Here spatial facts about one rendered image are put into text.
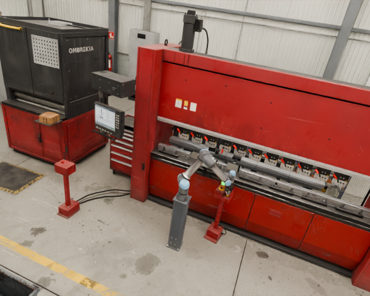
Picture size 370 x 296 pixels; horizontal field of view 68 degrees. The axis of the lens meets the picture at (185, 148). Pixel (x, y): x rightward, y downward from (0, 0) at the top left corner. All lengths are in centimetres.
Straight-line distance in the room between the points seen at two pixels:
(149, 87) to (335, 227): 287
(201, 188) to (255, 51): 466
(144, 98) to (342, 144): 242
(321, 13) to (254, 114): 458
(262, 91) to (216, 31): 469
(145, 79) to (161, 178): 148
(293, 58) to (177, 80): 452
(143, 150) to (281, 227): 214
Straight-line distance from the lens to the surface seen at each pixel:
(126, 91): 335
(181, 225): 348
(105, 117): 355
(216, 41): 785
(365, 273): 421
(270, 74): 327
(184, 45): 357
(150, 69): 351
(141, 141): 387
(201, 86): 349
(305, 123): 339
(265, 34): 762
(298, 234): 399
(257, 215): 390
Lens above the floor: 279
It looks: 27 degrees down
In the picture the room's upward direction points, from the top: 9 degrees clockwise
